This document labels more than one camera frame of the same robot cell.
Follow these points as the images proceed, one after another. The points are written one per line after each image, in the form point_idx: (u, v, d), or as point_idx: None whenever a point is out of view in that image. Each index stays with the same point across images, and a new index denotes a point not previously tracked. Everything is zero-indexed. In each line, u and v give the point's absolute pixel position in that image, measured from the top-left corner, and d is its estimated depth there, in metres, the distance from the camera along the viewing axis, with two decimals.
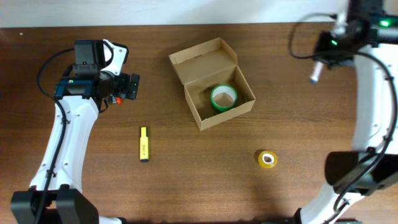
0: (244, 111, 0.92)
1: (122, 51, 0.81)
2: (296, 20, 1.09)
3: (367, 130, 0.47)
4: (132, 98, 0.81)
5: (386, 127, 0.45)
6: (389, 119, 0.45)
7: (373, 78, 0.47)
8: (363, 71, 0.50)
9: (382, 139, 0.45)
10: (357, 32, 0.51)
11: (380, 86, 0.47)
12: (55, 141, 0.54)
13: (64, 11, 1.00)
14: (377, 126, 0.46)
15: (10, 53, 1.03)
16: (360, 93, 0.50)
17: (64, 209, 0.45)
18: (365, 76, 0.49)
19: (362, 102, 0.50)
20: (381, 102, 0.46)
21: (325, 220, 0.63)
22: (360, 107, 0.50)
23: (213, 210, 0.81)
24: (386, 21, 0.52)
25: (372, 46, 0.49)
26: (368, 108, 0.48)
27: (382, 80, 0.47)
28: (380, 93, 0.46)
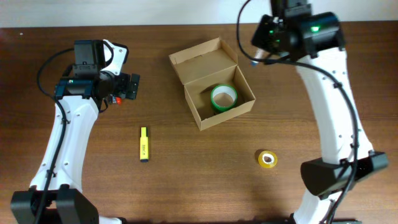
0: (244, 111, 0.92)
1: (122, 51, 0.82)
2: None
3: (333, 143, 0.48)
4: (132, 98, 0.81)
5: (349, 135, 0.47)
6: (348, 127, 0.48)
7: (323, 90, 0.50)
8: (313, 85, 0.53)
9: (351, 148, 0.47)
10: (293, 44, 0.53)
11: (332, 96, 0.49)
12: (55, 141, 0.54)
13: (64, 11, 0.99)
14: (341, 135, 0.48)
15: (10, 53, 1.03)
16: (315, 106, 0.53)
17: (63, 209, 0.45)
18: (316, 89, 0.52)
19: (319, 116, 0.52)
20: (337, 112, 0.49)
21: (321, 220, 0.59)
22: (319, 121, 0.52)
23: (212, 210, 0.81)
24: (317, 26, 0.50)
25: (311, 56, 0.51)
26: (326, 120, 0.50)
27: (331, 90, 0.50)
28: (334, 103, 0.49)
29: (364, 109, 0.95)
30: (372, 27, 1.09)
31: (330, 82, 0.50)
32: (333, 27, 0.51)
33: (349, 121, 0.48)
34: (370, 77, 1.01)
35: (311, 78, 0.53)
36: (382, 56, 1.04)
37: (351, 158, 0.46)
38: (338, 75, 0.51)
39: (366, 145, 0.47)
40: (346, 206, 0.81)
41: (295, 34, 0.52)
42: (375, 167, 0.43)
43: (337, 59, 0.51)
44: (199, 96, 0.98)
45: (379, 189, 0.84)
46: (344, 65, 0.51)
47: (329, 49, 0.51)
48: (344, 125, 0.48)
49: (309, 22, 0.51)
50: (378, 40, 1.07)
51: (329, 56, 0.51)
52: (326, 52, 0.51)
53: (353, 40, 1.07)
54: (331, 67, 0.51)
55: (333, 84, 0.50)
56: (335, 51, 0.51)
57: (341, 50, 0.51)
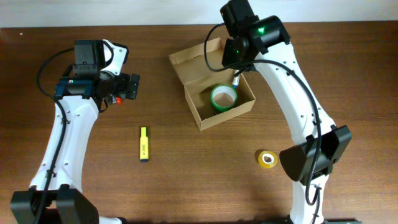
0: (244, 111, 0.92)
1: (122, 51, 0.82)
2: (296, 20, 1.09)
3: (298, 124, 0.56)
4: (132, 98, 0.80)
5: (310, 114, 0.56)
6: (308, 107, 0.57)
7: (280, 79, 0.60)
8: (270, 77, 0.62)
9: (314, 124, 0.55)
10: (247, 46, 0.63)
11: (288, 83, 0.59)
12: (55, 141, 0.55)
13: (64, 10, 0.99)
14: (303, 115, 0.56)
15: (10, 52, 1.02)
16: (278, 96, 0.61)
17: (64, 209, 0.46)
18: (275, 81, 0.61)
19: (282, 102, 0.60)
20: (295, 95, 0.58)
21: (314, 213, 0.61)
22: (284, 107, 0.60)
23: (212, 210, 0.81)
24: (262, 28, 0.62)
25: (262, 52, 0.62)
26: (288, 105, 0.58)
27: (286, 78, 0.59)
28: (291, 89, 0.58)
29: (364, 108, 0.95)
30: (370, 27, 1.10)
31: (283, 71, 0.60)
32: (277, 28, 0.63)
33: (306, 102, 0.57)
34: (369, 77, 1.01)
35: (269, 74, 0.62)
36: (380, 55, 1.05)
37: (314, 134, 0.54)
38: (288, 64, 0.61)
39: (326, 120, 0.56)
40: (346, 206, 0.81)
41: (247, 38, 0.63)
42: (340, 140, 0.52)
43: (285, 51, 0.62)
44: (199, 96, 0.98)
45: (379, 189, 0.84)
46: (291, 56, 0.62)
47: (276, 44, 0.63)
48: (304, 106, 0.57)
49: (254, 25, 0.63)
50: (377, 40, 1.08)
51: (278, 50, 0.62)
52: (273, 47, 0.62)
53: (352, 40, 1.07)
54: (282, 58, 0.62)
55: (286, 72, 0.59)
56: (282, 45, 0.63)
57: (287, 43, 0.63)
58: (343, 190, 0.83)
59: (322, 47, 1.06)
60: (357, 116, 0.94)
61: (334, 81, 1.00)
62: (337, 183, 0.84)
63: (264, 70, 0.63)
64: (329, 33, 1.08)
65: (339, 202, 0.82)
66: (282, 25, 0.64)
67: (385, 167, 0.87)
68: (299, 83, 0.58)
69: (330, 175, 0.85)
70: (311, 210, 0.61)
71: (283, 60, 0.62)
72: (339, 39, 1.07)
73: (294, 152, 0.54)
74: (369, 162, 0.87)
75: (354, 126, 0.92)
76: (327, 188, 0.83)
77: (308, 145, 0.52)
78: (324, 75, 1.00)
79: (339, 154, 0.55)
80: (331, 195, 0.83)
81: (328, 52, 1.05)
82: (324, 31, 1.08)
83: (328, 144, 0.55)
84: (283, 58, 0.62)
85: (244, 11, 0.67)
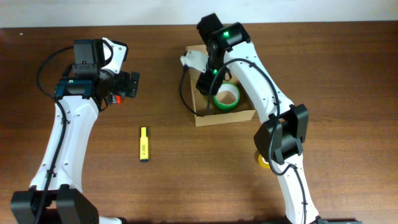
0: (244, 118, 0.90)
1: (121, 50, 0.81)
2: (296, 20, 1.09)
3: (262, 106, 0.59)
4: (132, 96, 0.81)
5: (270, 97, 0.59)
6: (268, 91, 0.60)
7: (244, 70, 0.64)
8: (237, 73, 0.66)
9: (274, 104, 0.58)
10: (216, 49, 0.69)
11: (250, 72, 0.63)
12: (55, 141, 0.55)
13: (64, 10, 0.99)
14: (264, 98, 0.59)
15: (9, 53, 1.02)
16: (244, 86, 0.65)
17: (63, 209, 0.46)
18: (240, 74, 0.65)
19: (249, 91, 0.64)
20: (257, 83, 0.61)
21: (303, 201, 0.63)
22: (250, 94, 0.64)
23: (212, 210, 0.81)
24: (227, 31, 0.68)
25: (228, 51, 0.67)
26: (253, 92, 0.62)
27: (249, 70, 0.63)
28: (254, 78, 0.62)
29: (364, 108, 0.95)
30: (370, 27, 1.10)
31: (247, 65, 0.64)
32: (239, 31, 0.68)
33: (267, 86, 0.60)
34: (369, 77, 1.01)
35: (239, 74, 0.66)
36: (380, 56, 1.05)
37: (275, 112, 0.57)
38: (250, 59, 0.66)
39: (286, 101, 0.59)
40: (346, 206, 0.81)
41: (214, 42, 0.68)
42: (298, 116, 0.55)
43: (247, 48, 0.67)
44: None
45: (379, 189, 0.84)
46: (252, 50, 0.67)
47: (239, 43, 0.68)
48: (264, 89, 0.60)
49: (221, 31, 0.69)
50: (377, 40, 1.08)
51: (241, 48, 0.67)
52: (237, 46, 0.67)
53: (352, 40, 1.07)
54: (245, 54, 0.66)
55: (249, 65, 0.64)
56: (245, 44, 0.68)
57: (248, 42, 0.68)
58: (343, 190, 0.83)
59: (322, 47, 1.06)
60: (357, 116, 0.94)
61: (334, 81, 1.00)
62: (337, 183, 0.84)
63: (236, 73, 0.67)
64: (329, 33, 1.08)
65: (339, 202, 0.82)
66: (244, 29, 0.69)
67: (385, 167, 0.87)
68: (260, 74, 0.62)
69: (330, 175, 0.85)
70: (299, 196, 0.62)
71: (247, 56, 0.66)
72: (339, 39, 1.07)
73: (260, 130, 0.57)
74: (368, 162, 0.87)
75: (354, 126, 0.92)
76: (327, 188, 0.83)
77: (268, 122, 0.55)
78: (324, 75, 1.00)
79: (303, 130, 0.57)
80: (331, 195, 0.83)
81: (328, 52, 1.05)
82: (323, 31, 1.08)
83: (291, 121, 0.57)
84: (246, 53, 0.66)
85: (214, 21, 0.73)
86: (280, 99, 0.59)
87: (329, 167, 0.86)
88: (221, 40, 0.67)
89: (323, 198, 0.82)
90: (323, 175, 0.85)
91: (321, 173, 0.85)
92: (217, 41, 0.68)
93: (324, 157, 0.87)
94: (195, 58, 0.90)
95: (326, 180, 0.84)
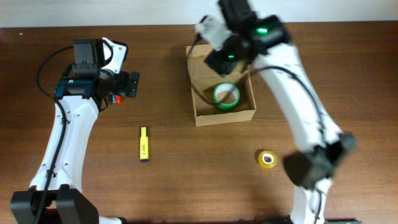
0: (244, 118, 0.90)
1: (121, 50, 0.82)
2: (296, 20, 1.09)
3: (302, 131, 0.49)
4: (132, 95, 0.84)
5: (314, 120, 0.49)
6: (311, 112, 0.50)
7: (282, 81, 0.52)
8: (272, 83, 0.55)
9: (319, 131, 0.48)
10: (247, 48, 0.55)
11: (290, 85, 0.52)
12: (55, 141, 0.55)
13: (64, 10, 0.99)
14: (306, 121, 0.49)
15: (9, 53, 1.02)
16: (280, 99, 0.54)
17: (63, 209, 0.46)
18: (277, 84, 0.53)
19: (285, 108, 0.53)
20: (298, 99, 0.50)
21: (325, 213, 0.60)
22: (286, 112, 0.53)
23: (212, 210, 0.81)
24: (262, 27, 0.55)
25: (264, 55, 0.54)
26: (291, 109, 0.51)
27: (288, 81, 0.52)
28: (295, 93, 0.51)
29: (364, 108, 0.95)
30: (370, 27, 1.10)
31: (285, 74, 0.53)
32: (277, 30, 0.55)
33: (310, 106, 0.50)
34: (369, 77, 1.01)
35: (273, 83, 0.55)
36: (380, 56, 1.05)
37: (321, 141, 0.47)
38: (291, 68, 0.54)
39: (331, 127, 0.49)
40: (346, 206, 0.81)
41: (246, 39, 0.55)
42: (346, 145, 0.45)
43: (286, 51, 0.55)
44: (204, 94, 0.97)
45: (379, 189, 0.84)
46: (291, 56, 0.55)
47: (277, 44, 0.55)
48: (308, 110, 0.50)
49: (255, 24, 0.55)
50: (377, 40, 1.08)
51: (278, 52, 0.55)
52: (275, 50, 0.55)
53: (352, 40, 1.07)
54: (284, 61, 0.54)
55: (289, 75, 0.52)
56: (283, 46, 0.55)
57: (288, 45, 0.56)
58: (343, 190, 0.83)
59: (322, 47, 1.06)
60: (357, 116, 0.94)
61: (334, 81, 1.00)
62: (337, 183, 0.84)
63: (268, 80, 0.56)
64: (329, 33, 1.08)
65: (339, 202, 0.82)
66: (285, 27, 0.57)
67: (386, 167, 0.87)
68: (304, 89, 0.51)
69: None
70: None
71: (286, 63, 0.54)
72: (339, 39, 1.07)
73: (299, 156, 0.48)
74: (368, 162, 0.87)
75: (354, 126, 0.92)
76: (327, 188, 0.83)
77: (314, 151, 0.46)
78: (324, 75, 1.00)
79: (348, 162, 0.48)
80: (331, 195, 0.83)
81: (328, 52, 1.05)
82: (323, 32, 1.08)
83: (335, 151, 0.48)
84: (285, 60, 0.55)
85: (245, 6, 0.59)
86: (325, 124, 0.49)
87: None
88: (257, 40, 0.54)
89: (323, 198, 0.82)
90: None
91: None
92: (251, 40, 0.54)
93: None
94: (210, 28, 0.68)
95: None
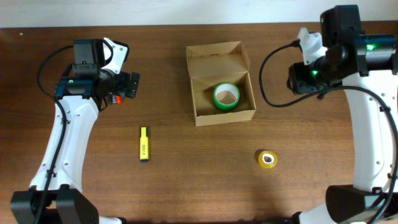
0: (244, 118, 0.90)
1: (122, 50, 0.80)
2: (296, 20, 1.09)
3: (370, 168, 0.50)
4: (132, 96, 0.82)
5: (388, 163, 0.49)
6: (390, 155, 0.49)
7: (370, 111, 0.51)
8: (357, 106, 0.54)
9: (388, 178, 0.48)
10: (345, 58, 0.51)
11: (379, 120, 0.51)
12: (55, 141, 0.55)
13: (64, 10, 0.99)
14: (379, 163, 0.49)
15: (10, 53, 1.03)
16: (356, 126, 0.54)
17: (64, 209, 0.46)
18: (362, 112, 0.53)
19: (358, 137, 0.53)
20: (380, 135, 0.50)
21: None
22: (359, 141, 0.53)
23: (212, 210, 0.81)
24: (372, 43, 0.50)
25: (362, 73, 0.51)
26: (367, 142, 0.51)
27: (377, 114, 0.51)
28: (378, 127, 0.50)
29: None
30: (372, 27, 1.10)
31: (377, 106, 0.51)
32: (389, 49, 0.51)
33: (390, 147, 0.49)
34: None
35: (354, 107, 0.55)
36: None
37: (385, 188, 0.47)
38: (387, 99, 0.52)
39: None
40: None
41: (348, 49, 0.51)
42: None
43: (385, 78, 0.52)
44: (204, 94, 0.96)
45: None
46: (394, 88, 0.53)
47: (383, 68, 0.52)
48: (384, 151, 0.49)
49: (360, 38, 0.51)
50: None
51: (380, 76, 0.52)
52: (376, 71, 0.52)
53: None
54: (379, 89, 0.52)
55: (380, 107, 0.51)
56: (385, 71, 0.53)
57: (394, 73, 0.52)
58: None
59: None
60: None
61: None
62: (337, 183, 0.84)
63: (352, 100, 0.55)
64: None
65: None
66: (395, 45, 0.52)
67: None
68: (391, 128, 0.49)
69: (330, 175, 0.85)
70: None
71: (383, 92, 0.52)
72: None
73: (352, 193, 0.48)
74: None
75: None
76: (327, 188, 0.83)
77: (371, 195, 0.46)
78: None
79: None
80: None
81: None
82: None
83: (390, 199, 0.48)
84: (382, 89, 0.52)
85: (351, 18, 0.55)
86: None
87: (329, 166, 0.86)
88: (360, 53, 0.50)
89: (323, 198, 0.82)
90: (323, 175, 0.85)
91: (321, 173, 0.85)
92: (351, 51, 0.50)
93: (324, 157, 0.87)
94: (309, 45, 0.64)
95: (326, 180, 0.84)
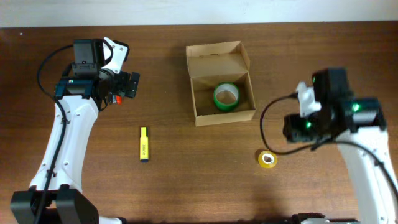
0: (244, 118, 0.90)
1: (122, 50, 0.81)
2: (296, 20, 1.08)
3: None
4: (131, 96, 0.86)
5: (392, 219, 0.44)
6: (392, 208, 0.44)
7: (365, 168, 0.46)
8: (350, 161, 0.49)
9: None
10: (333, 120, 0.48)
11: (375, 175, 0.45)
12: (55, 141, 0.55)
13: (64, 10, 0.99)
14: (384, 219, 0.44)
15: (9, 53, 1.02)
16: (353, 180, 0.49)
17: (64, 209, 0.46)
18: (357, 168, 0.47)
19: (357, 191, 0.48)
20: (379, 191, 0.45)
21: None
22: (358, 196, 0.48)
23: (212, 210, 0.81)
24: (357, 105, 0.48)
25: (351, 131, 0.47)
26: (366, 199, 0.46)
27: (373, 170, 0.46)
28: (375, 182, 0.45)
29: None
30: (372, 27, 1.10)
31: (371, 162, 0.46)
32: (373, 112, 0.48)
33: (390, 199, 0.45)
34: (370, 77, 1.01)
35: (348, 161, 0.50)
36: (380, 56, 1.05)
37: None
38: (379, 154, 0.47)
39: None
40: (346, 206, 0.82)
41: (335, 111, 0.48)
42: None
43: (377, 136, 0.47)
44: (204, 94, 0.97)
45: None
46: (385, 142, 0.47)
47: (370, 127, 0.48)
48: (387, 206, 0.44)
49: (348, 101, 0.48)
50: (378, 40, 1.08)
51: (369, 135, 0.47)
52: (362, 129, 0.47)
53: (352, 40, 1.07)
54: (371, 145, 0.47)
55: (374, 162, 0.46)
56: (375, 129, 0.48)
57: (383, 130, 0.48)
58: (343, 190, 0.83)
59: None
60: None
61: None
62: (337, 183, 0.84)
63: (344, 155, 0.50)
64: (329, 33, 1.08)
65: (339, 202, 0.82)
66: (382, 109, 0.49)
67: None
68: (389, 182, 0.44)
69: (330, 175, 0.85)
70: None
71: (375, 148, 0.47)
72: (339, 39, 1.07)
73: None
74: None
75: None
76: (327, 188, 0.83)
77: None
78: None
79: None
80: (331, 195, 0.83)
81: None
82: (323, 31, 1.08)
83: None
84: (374, 144, 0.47)
85: (341, 78, 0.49)
86: None
87: (329, 166, 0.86)
88: (346, 114, 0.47)
89: (323, 198, 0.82)
90: (323, 175, 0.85)
91: (321, 173, 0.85)
92: (339, 113, 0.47)
93: (324, 157, 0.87)
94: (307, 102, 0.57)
95: (326, 180, 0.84)
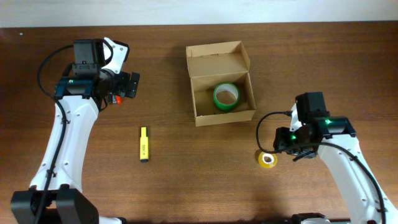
0: (243, 119, 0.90)
1: (122, 50, 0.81)
2: (296, 20, 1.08)
3: (360, 211, 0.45)
4: (131, 96, 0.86)
5: (374, 201, 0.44)
6: (371, 193, 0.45)
7: (342, 163, 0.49)
8: (331, 162, 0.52)
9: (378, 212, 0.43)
10: (311, 135, 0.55)
11: (352, 167, 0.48)
12: (55, 141, 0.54)
13: (64, 11, 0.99)
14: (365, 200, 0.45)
15: (10, 53, 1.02)
16: (337, 180, 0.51)
17: (63, 208, 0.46)
18: (337, 167, 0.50)
19: (342, 188, 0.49)
20: (358, 180, 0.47)
21: None
22: (342, 190, 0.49)
23: (212, 210, 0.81)
24: (329, 119, 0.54)
25: (327, 137, 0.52)
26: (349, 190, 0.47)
27: (349, 163, 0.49)
28: (353, 173, 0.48)
29: (364, 109, 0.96)
30: (372, 27, 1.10)
31: (346, 157, 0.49)
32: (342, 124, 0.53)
33: (370, 186, 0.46)
34: (369, 77, 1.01)
35: (331, 163, 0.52)
36: (380, 56, 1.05)
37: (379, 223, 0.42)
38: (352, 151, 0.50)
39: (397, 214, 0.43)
40: (346, 206, 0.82)
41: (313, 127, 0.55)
42: None
43: (351, 140, 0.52)
44: (204, 95, 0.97)
45: None
46: (357, 144, 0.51)
47: (341, 133, 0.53)
48: (366, 191, 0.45)
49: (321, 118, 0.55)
50: (378, 40, 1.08)
51: (342, 140, 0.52)
52: (336, 134, 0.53)
53: (352, 40, 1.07)
54: (345, 145, 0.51)
55: (349, 157, 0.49)
56: (348, 137, 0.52)
57: (353, 135, 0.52)
58: None
59: (322, 47, 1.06)
60: (356, 116, 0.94)
61: (334, 81, 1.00)
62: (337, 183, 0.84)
63: (326, 159, 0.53)
64: (329, 33, 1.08)
65: (339, 202, 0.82)
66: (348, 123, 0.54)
67: (385, 167, 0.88)
68: (364, 170, 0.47)
69: (330, 175, 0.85)
70: None
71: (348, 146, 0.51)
72: (339, 39, 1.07)
73: None
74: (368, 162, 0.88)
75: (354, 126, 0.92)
76: (327, 188, 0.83)
77: None
78: (324, 76, 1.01)
79: None
80: (331, 195, 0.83)
81: (328, 52, 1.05)
82: (324, 32, 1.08)
83: None
84: (347, 145, 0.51)
85: (319, 102, 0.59)
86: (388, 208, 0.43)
87: None
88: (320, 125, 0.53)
89: (323, 198, 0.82)
90: (323, 175, 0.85)
91: (321, 173, 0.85)
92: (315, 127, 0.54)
93: None
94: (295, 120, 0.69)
95: (326, 180, 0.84)
